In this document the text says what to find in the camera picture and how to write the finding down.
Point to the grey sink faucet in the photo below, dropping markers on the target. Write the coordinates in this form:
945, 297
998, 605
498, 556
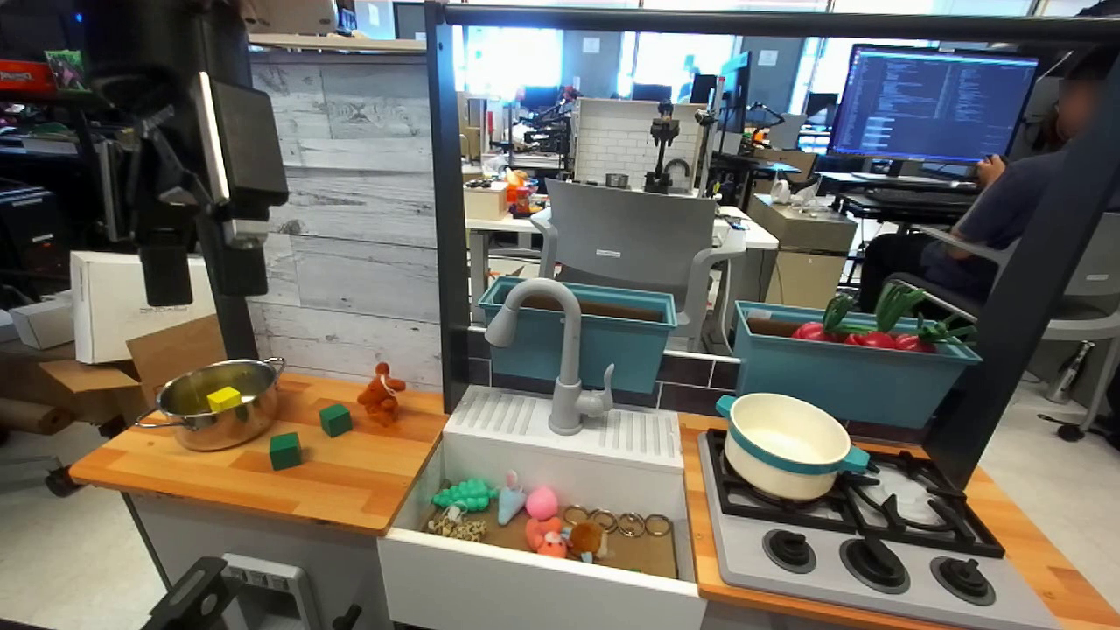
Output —
572, 404

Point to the cream pot teal rim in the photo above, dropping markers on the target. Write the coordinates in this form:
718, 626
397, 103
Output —
786, 444

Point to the yellow block in pot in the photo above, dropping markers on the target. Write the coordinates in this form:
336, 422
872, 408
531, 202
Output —
222, 400

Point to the grey office chair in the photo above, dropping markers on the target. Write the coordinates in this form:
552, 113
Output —
639, 239

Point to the green block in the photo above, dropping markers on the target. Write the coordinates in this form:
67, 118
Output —
335, 418
284, 450

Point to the steel pot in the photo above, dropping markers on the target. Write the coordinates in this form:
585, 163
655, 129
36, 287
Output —
182, 404

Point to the black camera stand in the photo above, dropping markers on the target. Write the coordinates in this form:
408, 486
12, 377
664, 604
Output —
200, 143

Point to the green bumpy toy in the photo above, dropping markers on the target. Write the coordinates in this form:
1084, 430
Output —
471, 496

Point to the computer monitor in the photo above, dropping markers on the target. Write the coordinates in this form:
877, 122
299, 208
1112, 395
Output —
903, 103

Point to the right teal planter box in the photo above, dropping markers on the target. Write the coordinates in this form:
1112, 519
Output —
860, 383

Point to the green block front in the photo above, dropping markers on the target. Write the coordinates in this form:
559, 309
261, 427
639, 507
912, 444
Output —
284, 450

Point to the red toy vegetables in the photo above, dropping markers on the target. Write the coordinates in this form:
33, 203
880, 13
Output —
870, 337

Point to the left teal planter box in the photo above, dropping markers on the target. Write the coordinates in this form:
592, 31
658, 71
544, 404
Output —
621, 328

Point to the salmon pink toy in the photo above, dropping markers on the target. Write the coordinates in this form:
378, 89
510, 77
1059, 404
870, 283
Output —
546, 538

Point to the green block rear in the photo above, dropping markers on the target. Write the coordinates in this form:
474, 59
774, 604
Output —
335, 418

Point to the white toy sink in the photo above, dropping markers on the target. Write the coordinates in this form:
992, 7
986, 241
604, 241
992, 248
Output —
512, 525

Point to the pink ball toy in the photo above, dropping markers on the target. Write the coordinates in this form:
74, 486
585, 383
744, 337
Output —
544, 503

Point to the grey toy stove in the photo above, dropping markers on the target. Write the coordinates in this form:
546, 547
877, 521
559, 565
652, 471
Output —
893, 541

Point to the white box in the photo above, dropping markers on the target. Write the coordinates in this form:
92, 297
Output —
109, 302

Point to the teal planter box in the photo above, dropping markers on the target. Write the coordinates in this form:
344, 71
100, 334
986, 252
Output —
860, 383
621, 328

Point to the cardboard box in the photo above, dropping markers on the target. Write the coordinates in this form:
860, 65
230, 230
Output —
126, 385

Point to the seated person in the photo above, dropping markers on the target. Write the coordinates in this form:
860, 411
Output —
1005, 203

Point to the orange toy figure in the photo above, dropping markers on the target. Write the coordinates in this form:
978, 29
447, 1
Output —
378, 395

